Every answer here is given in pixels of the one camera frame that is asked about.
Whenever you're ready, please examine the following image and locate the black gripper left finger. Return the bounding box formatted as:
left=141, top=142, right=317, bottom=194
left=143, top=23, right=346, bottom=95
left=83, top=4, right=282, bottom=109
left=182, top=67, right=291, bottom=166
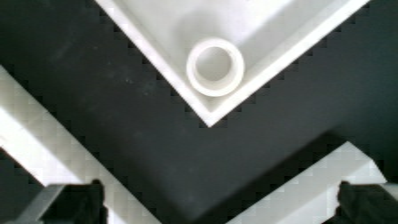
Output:
left=14, top=179, right=108, bottom=224

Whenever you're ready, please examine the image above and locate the white obstacle fence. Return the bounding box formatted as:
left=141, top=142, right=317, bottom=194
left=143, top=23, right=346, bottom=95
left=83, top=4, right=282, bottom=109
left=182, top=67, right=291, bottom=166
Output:
left=0, top=66, right=388, bottom=224

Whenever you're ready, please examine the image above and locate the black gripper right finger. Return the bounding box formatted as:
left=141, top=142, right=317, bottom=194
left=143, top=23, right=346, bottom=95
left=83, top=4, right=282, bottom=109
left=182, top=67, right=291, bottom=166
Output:
left=321, top=181, right=398, bottom=224

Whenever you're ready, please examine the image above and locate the white square table top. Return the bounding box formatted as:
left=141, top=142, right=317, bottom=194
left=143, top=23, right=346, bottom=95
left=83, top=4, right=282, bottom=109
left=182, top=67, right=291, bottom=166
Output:
left=93, top=0, right=369, bottom=125

